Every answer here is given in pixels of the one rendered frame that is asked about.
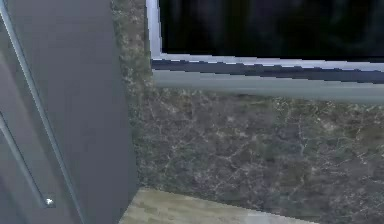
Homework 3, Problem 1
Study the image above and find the white framed dark window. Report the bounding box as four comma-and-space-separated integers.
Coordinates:
145, 0, 384, 105

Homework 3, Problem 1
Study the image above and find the dark grey cabinet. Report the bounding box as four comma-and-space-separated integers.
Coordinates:
0, 0, 140, 224

